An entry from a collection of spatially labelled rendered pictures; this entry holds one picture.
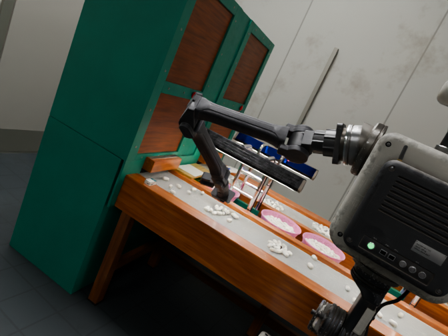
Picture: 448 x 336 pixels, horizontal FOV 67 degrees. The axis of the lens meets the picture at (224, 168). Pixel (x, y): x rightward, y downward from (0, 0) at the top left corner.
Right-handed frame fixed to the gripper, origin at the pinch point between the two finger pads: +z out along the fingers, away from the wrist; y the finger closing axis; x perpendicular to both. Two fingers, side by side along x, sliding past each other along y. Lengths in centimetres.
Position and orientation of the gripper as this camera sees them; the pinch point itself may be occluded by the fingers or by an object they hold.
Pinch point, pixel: (223, 201)
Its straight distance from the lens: 169.9
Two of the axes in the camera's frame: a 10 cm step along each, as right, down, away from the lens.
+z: 0.3, 5.2, 8.6
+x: -5.4, 7.3, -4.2
